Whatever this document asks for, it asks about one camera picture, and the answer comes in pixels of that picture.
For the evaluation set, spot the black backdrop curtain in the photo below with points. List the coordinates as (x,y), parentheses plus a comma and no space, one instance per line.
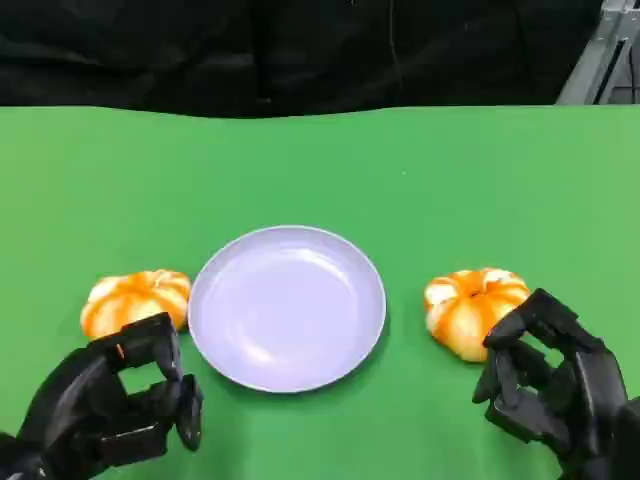
(250,50)

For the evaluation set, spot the green table cloth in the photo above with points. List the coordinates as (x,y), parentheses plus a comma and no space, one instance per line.
(320,170)

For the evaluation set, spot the grey metal frame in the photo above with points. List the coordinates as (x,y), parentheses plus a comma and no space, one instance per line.
(595,65)

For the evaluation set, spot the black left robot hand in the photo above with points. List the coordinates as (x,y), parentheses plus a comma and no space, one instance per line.
(75,400)

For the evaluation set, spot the lilac plate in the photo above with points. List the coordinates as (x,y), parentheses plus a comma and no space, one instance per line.
(287,310)

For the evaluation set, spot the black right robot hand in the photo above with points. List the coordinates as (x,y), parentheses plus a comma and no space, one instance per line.
(590,380)

